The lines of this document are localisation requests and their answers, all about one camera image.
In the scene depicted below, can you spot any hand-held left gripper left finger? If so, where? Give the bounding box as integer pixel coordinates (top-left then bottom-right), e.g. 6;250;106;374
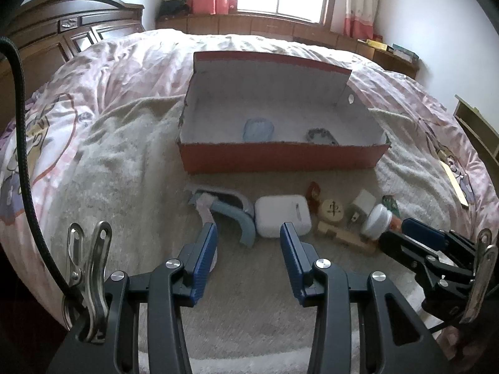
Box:
47;222;219;374

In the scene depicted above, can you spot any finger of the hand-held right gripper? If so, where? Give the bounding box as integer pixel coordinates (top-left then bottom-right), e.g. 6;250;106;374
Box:
379;232;445;281
401;218;478;258

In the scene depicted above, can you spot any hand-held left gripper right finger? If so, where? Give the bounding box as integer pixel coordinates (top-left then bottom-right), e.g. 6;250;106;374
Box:
280;222;453;374

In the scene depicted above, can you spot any white jar orange label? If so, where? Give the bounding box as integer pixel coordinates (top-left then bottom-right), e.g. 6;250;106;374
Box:
361;204;403;242

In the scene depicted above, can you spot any white earbuds case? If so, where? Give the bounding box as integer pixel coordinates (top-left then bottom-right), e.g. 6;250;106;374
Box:
255;196;314;238

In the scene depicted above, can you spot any small blue pink slipper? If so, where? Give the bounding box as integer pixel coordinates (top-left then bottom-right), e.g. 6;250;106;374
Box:
188;185;257;273

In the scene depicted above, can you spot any red cardboard box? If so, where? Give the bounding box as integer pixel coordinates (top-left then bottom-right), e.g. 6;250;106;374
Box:
177;50;391;175

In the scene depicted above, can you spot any small green toy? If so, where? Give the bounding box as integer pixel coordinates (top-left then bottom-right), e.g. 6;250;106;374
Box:
380;195;401;217

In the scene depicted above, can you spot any wooden toy block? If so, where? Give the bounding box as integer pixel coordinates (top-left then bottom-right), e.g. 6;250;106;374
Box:
315;220;377;254

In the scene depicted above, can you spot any white charger plug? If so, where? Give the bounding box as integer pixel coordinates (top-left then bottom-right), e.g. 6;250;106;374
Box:
346;189;377;228

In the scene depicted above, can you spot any yellow wooden ruler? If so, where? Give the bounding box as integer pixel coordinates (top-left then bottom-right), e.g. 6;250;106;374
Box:
438;160;468;208

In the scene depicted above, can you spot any round wooden chess piece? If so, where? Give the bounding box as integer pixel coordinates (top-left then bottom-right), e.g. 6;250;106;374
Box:
317;199;344;222

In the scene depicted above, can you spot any silver metal spring clip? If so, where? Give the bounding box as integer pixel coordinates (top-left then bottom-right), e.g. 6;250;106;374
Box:
62;221;114;345

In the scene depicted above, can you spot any light wooden shelf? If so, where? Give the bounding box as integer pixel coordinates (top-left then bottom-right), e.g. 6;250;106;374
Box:
454;94;499;172

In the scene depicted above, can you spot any grey metal object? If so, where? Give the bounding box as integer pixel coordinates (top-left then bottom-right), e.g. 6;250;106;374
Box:
305;128;338;146

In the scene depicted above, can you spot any light blue plastic container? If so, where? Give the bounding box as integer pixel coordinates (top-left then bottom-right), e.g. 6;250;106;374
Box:
242;118;275;143

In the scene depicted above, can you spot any teal book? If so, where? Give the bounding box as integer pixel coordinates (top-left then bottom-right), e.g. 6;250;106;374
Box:
392;44;421;63

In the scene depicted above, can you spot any pink printed quilt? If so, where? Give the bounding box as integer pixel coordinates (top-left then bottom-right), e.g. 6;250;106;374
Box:
0;29;488;332

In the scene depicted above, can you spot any wooden window cabinet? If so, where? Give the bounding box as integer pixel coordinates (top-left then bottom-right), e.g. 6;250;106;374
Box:
155;10;422;80

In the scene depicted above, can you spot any black bag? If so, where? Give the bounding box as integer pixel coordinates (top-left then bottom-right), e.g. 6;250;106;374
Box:
158;0;191;19

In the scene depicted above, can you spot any dark wooden headboard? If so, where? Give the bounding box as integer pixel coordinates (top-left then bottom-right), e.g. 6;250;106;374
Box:
0;0;145;133

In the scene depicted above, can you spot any black braided cable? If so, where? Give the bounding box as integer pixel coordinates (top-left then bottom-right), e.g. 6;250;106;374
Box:
0;36;90;316

